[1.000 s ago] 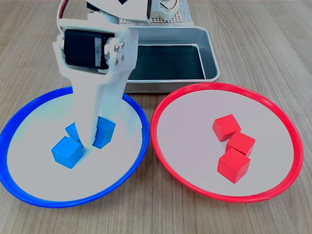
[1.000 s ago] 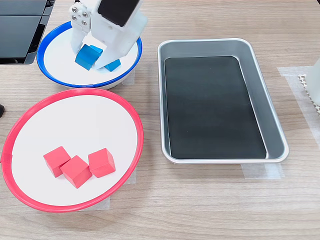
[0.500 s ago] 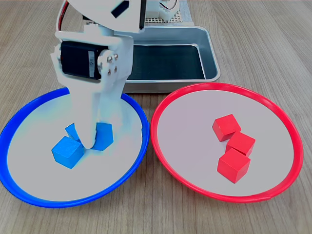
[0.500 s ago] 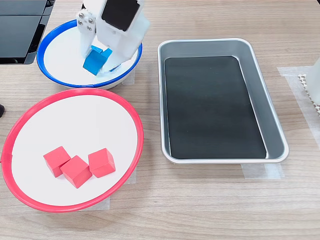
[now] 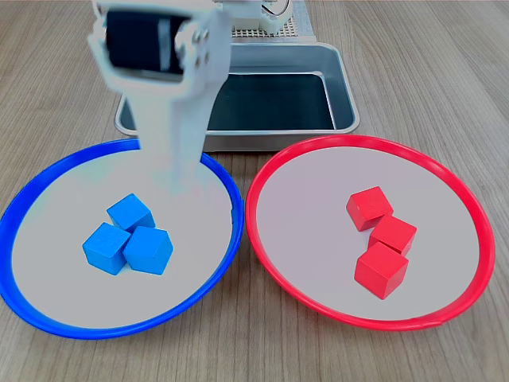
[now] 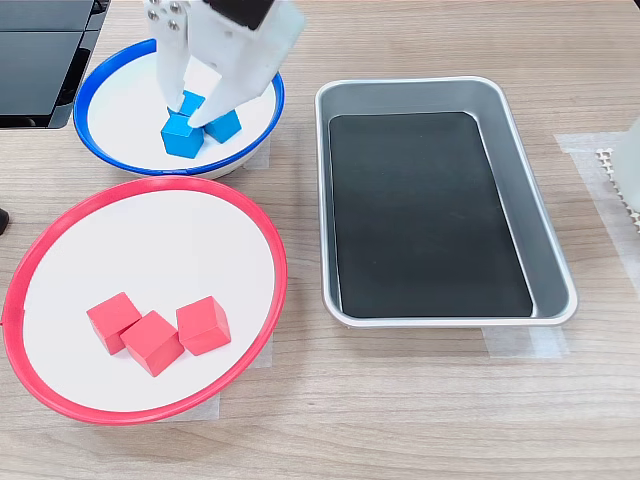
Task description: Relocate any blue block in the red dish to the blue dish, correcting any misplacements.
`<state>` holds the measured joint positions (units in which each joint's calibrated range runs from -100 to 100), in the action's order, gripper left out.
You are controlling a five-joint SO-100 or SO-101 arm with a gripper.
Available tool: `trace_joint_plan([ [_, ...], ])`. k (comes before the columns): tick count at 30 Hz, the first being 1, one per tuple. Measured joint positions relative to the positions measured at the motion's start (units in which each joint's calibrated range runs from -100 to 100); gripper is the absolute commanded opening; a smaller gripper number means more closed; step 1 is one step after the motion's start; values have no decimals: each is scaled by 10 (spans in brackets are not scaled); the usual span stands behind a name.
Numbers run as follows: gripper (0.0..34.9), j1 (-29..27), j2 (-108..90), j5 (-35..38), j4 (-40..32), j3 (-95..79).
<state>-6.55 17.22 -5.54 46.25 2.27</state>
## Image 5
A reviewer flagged blue cube with grained faces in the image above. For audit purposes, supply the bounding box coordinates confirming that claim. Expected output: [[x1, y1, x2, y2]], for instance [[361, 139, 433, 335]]
[[82, 221, 132, 276]]

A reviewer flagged black tray mat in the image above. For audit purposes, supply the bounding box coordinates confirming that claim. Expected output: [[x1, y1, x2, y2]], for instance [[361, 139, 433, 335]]
[[206, 72, 336, 131]]

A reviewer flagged light blue cube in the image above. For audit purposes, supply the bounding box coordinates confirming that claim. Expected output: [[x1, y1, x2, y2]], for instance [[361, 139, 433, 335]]
[[106, 193, 157, 234], [122, 225, 175, 276]]

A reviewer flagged steel tray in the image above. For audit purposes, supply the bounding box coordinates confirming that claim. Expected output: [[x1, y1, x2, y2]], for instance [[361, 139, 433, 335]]
[[114, 41, 361, 152]]

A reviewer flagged blue-rimmed white plate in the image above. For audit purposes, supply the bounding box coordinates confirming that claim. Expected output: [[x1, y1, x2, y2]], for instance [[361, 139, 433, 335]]
[[0, 138, 244, 341]]

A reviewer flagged red-rimmed white plate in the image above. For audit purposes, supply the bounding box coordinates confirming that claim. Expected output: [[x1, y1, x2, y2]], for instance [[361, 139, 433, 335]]
[[245, 134, 496, 332]]

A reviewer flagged red cube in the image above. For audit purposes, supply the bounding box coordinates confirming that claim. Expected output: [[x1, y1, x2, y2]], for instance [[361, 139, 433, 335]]
[[367, 214, 418, 256], [344, 185, 394, 232], [353, 241, 410, 301]]

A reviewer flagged red white arm cable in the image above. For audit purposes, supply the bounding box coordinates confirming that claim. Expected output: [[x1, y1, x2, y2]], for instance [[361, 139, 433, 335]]
[[260, 0, 292, 21]]

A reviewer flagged pale perforated base plate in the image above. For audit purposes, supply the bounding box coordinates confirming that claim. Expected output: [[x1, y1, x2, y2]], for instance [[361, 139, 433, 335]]
[[228, 0, 318, 41]]

